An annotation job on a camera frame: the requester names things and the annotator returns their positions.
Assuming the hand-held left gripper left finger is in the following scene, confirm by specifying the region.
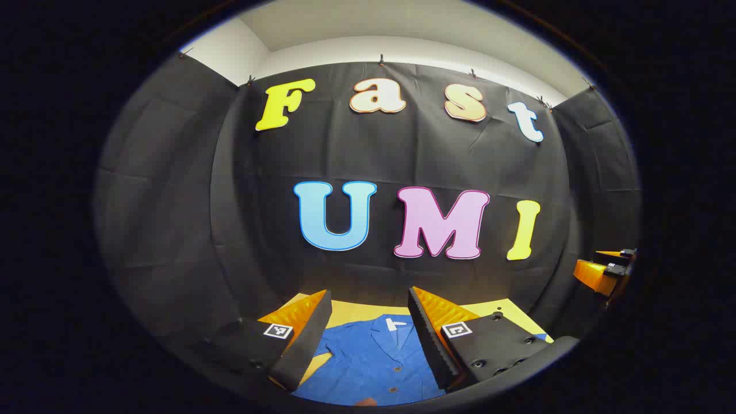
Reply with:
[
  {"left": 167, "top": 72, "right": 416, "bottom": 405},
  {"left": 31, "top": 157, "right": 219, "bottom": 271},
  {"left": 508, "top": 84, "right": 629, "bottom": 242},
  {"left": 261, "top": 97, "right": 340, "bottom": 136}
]
[{"left": 195, "top": 289, "right": 333, "bottom": 393}]

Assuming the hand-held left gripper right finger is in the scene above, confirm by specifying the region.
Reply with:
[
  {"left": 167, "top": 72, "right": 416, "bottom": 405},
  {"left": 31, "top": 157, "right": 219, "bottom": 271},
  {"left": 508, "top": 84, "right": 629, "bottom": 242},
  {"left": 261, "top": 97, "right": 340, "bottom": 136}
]
[{"left": 407, "top": 286, "right": 580, "bottom": 392}]

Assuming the blue shirt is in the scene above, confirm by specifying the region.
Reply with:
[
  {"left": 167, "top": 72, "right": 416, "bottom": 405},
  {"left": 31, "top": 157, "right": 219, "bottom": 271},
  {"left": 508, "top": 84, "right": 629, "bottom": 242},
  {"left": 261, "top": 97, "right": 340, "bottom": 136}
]
[{"left": 293, "top": 313, "right": 550, "bottom": 406}]

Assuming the black backdrop cloth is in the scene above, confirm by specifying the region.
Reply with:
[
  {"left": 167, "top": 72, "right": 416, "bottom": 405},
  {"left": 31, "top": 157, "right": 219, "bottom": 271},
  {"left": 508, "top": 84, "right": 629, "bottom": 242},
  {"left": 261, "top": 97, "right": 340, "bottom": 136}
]
[{"left": 95, "top": 52, "right": 642, "bottom": 380}]

